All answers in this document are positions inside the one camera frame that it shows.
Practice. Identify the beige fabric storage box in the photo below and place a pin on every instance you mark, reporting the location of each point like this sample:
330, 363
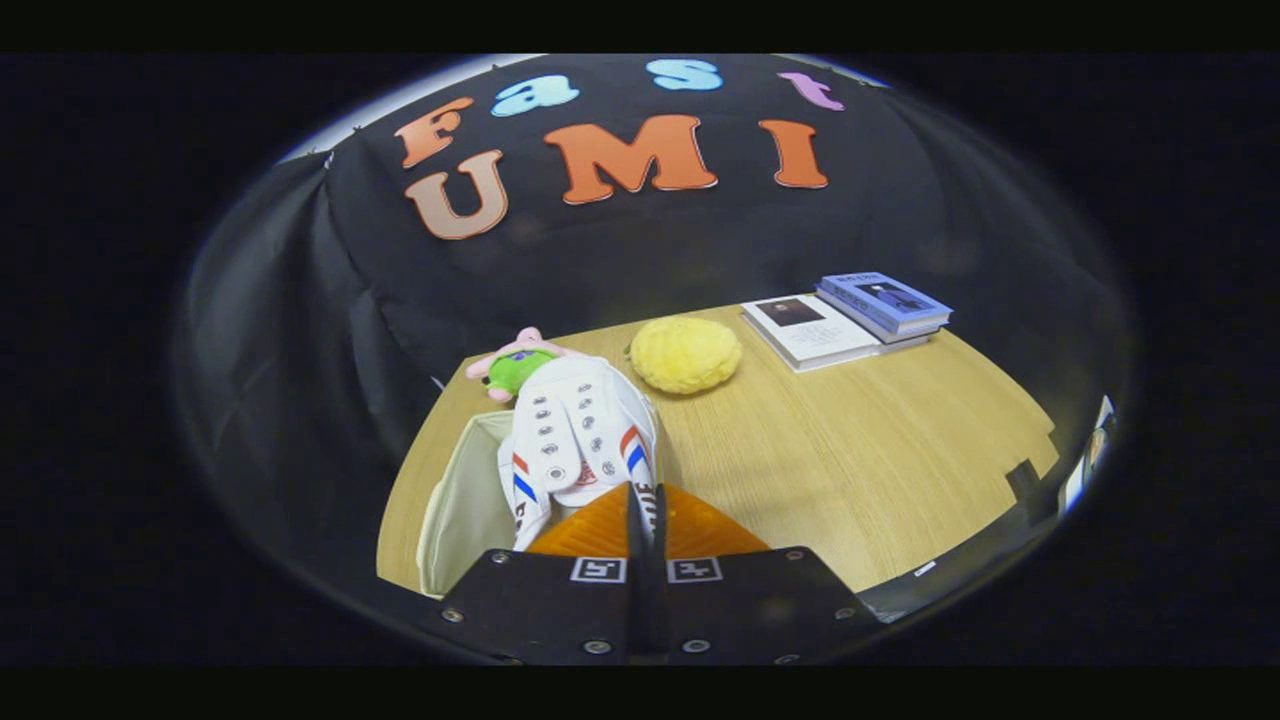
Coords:
460, 510

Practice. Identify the black backdrop cloth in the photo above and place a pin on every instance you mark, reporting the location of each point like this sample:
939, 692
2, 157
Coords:
330, 320

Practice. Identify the pink and green plush toy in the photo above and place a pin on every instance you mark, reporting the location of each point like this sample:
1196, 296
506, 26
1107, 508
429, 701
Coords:
515, 370

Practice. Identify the white sneaker shoe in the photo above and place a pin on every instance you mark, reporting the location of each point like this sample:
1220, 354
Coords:
580, 420

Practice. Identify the white book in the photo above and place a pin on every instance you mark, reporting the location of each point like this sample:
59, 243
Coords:
810, 335

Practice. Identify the blue book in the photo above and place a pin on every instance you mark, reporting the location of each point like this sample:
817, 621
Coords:
880, 298

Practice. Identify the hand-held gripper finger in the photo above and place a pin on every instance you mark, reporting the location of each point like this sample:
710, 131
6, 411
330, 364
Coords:
660, 600
636, 600

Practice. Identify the yellow plush cushion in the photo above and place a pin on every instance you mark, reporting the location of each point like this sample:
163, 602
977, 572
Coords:
685, 355

